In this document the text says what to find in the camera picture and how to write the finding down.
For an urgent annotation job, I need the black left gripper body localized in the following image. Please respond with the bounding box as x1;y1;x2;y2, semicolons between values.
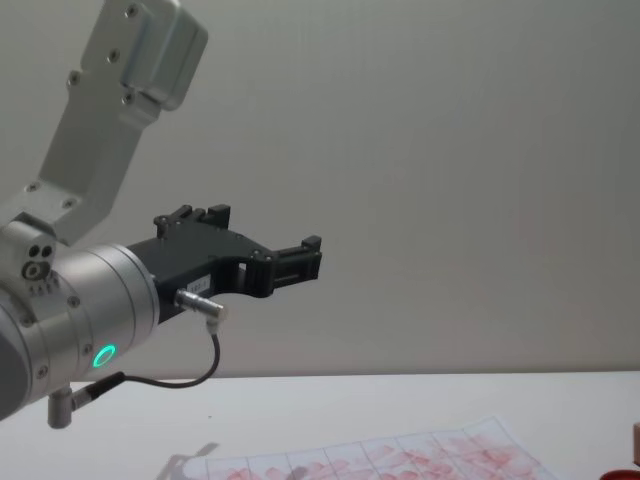
127;222;275;327

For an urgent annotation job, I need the white table cloth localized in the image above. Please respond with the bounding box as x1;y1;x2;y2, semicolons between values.
0;372;640;480

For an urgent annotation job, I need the gridded sheet with red marks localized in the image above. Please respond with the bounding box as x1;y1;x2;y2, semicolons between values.
158;413;552;480

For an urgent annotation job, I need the thin dark gripper cable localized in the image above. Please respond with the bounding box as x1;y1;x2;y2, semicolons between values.
69;288;231;407

